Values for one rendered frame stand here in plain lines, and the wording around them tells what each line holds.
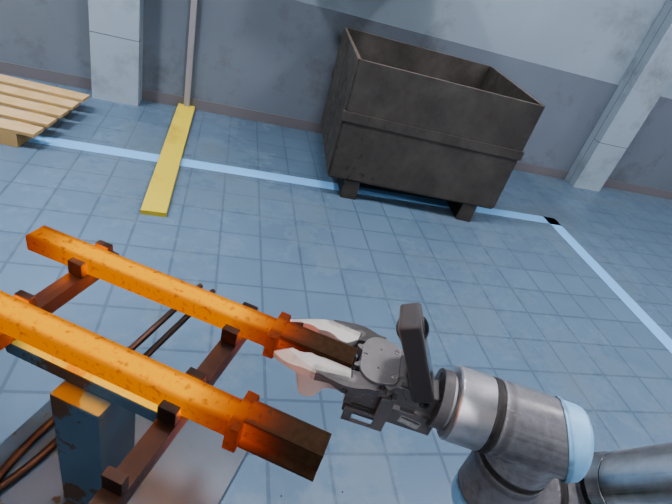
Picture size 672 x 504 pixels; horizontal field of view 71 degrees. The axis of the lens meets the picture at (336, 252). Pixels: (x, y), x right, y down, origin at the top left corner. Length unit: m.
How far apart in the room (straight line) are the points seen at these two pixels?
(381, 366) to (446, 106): 2.42
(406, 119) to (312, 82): 1.17
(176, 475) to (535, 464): 0.47
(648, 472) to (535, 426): 0.13
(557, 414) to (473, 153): 2.54
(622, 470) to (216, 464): 0.53
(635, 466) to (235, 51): 3.47
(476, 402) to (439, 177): 2.56
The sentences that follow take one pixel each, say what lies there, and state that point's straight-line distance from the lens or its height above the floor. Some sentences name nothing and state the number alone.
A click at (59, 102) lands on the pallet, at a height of 0.10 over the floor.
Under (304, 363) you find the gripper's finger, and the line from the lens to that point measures 0.54.
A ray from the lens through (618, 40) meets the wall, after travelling 4.70.
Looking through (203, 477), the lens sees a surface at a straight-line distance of 0.76.
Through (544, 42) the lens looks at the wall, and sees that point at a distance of 4.34.
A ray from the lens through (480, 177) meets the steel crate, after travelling 3.14.
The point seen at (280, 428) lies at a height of 0.97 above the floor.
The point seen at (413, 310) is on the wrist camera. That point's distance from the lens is 0.52.
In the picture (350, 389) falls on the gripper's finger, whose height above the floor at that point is 0.96.
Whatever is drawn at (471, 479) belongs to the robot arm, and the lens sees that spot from 0.69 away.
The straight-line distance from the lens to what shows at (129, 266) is 0.63.
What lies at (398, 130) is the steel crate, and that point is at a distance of 2.86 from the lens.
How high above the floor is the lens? 1.36
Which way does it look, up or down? 33 degrees down
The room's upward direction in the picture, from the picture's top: 17 degrees clockwise
